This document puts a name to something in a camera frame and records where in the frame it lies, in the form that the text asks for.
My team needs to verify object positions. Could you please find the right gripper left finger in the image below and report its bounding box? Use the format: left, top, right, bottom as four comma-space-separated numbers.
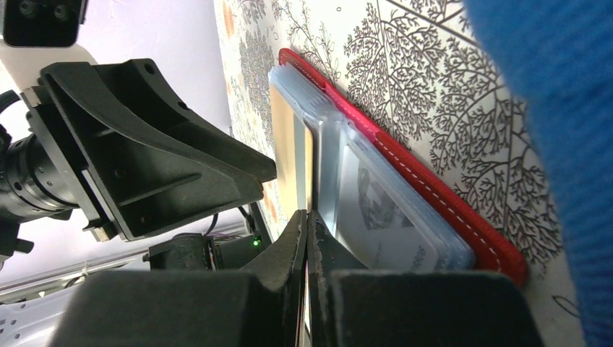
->
239, 210, 308, 346

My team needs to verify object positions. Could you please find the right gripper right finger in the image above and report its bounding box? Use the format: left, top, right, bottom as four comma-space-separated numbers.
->
306, 211, 366, 346

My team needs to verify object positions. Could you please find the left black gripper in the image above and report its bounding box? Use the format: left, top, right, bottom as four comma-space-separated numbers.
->
1, 62, 263, 264

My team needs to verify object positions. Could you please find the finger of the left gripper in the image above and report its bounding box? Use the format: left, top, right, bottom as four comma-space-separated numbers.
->
94, 59, 277, 183

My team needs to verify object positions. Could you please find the red leather card holder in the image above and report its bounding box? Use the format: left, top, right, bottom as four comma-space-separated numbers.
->
268, 48, 528, 286

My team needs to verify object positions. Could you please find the silver card right sleeve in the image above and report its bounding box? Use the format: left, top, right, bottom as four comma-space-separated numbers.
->
336, 155, 440, 272

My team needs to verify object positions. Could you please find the floral patterned table mat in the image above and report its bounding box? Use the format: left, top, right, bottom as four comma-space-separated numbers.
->
213, 1, 584, 346

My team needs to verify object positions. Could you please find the blue folded cloth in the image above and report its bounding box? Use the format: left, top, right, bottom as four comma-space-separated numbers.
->
465, 1, 612, 346

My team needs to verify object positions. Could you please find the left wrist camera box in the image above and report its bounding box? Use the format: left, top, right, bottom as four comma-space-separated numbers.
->
1, 0, 88, 48

